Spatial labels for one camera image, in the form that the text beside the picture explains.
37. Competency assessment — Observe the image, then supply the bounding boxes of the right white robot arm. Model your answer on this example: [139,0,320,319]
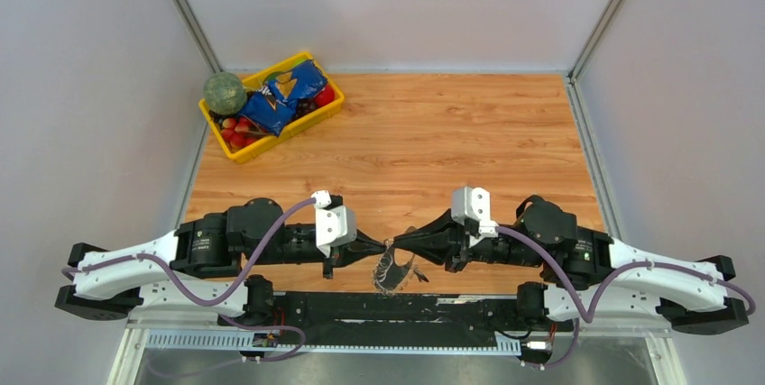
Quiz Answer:
[392,188,756,335]

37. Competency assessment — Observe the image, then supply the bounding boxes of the white slotted cable duct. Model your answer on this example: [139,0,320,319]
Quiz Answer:
[144,330,521,356]

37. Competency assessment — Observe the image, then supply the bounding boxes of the red tomato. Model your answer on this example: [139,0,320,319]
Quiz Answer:
[313,85,336,108]

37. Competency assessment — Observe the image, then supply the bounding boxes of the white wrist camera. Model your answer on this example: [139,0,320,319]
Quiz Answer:
[450,186,499,248]
[311,190,357,258]

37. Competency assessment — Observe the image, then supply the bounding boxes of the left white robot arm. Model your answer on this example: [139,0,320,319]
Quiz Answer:
[54,191,385,325]

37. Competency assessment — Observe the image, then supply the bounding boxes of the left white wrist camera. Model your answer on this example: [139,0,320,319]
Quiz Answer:
[311,190,357,258]

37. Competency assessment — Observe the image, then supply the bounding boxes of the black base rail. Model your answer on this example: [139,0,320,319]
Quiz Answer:
[237,291,554,346]

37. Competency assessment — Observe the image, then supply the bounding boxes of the silver keyring plate with rings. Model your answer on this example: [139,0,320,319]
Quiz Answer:
[372,239,429,297]

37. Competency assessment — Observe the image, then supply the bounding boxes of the yellow plastic bin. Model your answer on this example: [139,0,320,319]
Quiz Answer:
[198,51,345,163]

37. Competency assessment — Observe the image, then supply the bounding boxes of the green melon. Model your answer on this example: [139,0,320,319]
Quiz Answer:
[203,71,248,115]

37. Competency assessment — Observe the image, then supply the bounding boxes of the blue snack bag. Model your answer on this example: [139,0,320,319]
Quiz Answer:
[237,60,328,136]

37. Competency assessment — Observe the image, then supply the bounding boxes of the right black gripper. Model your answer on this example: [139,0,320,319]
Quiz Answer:
[392,208,543,273]

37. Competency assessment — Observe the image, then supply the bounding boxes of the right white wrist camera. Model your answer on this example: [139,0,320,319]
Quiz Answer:
[450,186,499,248]

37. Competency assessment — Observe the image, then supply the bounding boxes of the dark grapes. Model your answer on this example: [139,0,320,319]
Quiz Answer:
[292,98,318,121]

